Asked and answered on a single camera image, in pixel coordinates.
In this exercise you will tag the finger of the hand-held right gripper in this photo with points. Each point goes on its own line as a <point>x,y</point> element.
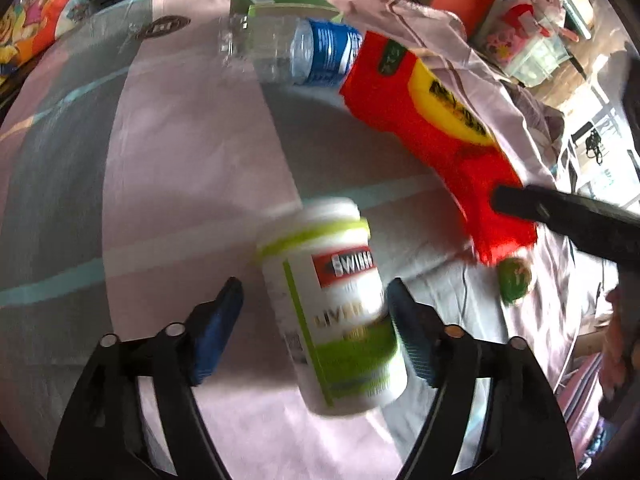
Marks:
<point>575,220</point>

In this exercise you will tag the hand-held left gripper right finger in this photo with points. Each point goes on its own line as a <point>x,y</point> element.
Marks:
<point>412,330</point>

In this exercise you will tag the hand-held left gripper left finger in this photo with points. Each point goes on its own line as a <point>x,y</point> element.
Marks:
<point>217,330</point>

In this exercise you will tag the white green supplement bottle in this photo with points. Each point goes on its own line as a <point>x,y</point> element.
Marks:
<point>330,310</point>

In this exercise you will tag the red yellow snack bag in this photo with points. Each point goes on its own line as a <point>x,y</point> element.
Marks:
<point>425,125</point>

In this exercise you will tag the clear blue-label water bottle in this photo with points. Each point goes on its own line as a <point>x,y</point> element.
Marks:
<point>325,50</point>

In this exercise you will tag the clear plastic container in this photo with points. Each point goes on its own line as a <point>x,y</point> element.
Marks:
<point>542,57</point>

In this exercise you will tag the pink clear gift bag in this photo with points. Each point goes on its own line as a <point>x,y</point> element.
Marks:
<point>515,20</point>

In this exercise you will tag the cartoon dog printed bag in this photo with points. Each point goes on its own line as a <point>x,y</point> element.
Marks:
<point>35,5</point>

